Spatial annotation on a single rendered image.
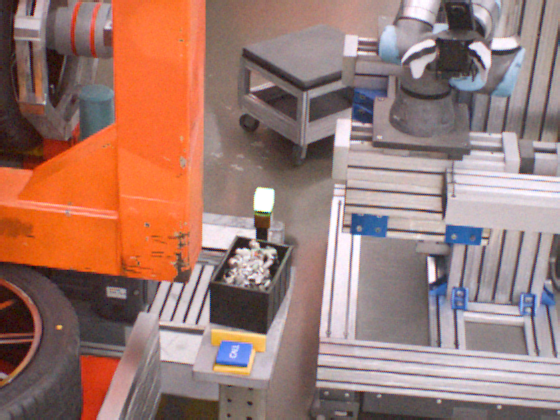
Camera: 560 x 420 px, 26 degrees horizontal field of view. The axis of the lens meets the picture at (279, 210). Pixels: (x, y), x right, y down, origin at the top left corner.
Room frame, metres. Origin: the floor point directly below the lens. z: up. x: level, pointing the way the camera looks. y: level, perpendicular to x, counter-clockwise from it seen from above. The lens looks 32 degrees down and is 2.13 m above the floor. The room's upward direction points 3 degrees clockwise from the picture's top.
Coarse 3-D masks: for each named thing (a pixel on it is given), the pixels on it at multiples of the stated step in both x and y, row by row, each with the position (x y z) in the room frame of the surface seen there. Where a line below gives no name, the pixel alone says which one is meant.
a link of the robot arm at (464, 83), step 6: (492, 42) 2.18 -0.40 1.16; (432, 66) 2.19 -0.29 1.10; (474, 72) 2.16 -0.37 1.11; (456, 78) 2.17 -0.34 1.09; (462, 78) 2.16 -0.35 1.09; (468, 78) 2.16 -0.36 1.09; (480, 78) 2.17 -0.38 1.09; (450, 84) 2.19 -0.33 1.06; (456, 84) 2.17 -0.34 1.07; (462, 84) 2.16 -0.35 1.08; (468, 84) 2.16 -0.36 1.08; (474, 84) 2.16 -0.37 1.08; (480, 84) 2.17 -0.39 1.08; (462, 90) 2.17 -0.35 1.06; (468, 90) 2.16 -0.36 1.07; (474, 90) 2.17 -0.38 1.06
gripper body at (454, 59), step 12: (480, 24) 2.09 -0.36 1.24; (444, 36) 2.02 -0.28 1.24; (456, 36) 2.01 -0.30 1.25; (468, 36) 2.01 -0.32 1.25; (444, 48) 2.00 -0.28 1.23; (456, 48) 2.00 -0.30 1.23; (468, 48) 1.99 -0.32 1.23; (444, 60) 2.01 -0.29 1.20; (456, 60) 2.00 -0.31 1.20; (468, 60) 2.00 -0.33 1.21; (444, 72) 2.00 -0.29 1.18; (456, 72) 2.00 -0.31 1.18; (468, 72) 1.99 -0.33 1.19
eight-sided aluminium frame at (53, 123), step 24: (24, 0) 2.63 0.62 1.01; (48, 0) 2.65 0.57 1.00; (96, 0) 3.07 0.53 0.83; (24, 24) 2.58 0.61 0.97; (24, 48) 2.59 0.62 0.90; (24, 72) 2.58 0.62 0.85; (72, 72) 2.98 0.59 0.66; (24, 96) 2.58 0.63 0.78; (72, 96) 2.92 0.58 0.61; (48, 120) 2.61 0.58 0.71; (72, 120) 2.79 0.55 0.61
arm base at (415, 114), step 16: (400, 96) 2.47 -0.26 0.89; (416, 96) 2.44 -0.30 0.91; (432, 96) 2.43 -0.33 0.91; (448, 96) 2.46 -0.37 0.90; (400, 112) 2.46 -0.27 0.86; (416, 112) 2.43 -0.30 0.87; (432, 112) 2.43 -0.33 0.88; (448, 112) 2.45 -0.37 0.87; (400, 128) 2.44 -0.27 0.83; (416, 128) 2.42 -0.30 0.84; (432, 128) 2.42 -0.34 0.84; (448, 128) 2.44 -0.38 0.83
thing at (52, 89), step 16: (16, 0) 2.83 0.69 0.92; (32, 48) 2.85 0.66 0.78; (16, 64) 3.00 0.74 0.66; (32, 64) 2.82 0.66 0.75; (48, 64) 3.00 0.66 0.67; (64, 64) 3.01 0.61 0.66; (16, 80) 2.73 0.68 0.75; (32, 80) 2.81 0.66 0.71; (48, 80) 2.94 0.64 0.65; (16, 96) 2.63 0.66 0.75; (48, 96) 2.90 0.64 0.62
